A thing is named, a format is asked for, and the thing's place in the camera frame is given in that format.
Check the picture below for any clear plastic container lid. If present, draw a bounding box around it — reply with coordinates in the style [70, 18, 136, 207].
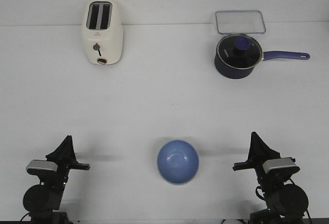
[215, 10, 266, 35]

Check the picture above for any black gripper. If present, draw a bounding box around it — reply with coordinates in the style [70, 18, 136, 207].
[233, 132, 295, 182]
[46, 135, 90, 185]

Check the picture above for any dark blue saucepan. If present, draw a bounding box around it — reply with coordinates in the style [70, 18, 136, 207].
[214, 51, 310, 79]

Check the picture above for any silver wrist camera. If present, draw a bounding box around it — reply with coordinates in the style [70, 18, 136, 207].
[26, 160, 58, 175]
[262, 157, 297, 174]

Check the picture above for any white two-slot toaster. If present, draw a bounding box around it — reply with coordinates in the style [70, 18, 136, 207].
[81, 0, 123, 65]

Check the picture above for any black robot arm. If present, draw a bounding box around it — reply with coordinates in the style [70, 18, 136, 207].
[23, 135, 90, 223]
[232, 132, 309, 223]

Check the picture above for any blue bowl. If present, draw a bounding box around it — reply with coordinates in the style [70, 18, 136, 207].
[156, 140, 199, 185]

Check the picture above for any glass pot lid blue knob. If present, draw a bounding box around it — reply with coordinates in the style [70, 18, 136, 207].
[216, 34, 263, 67]

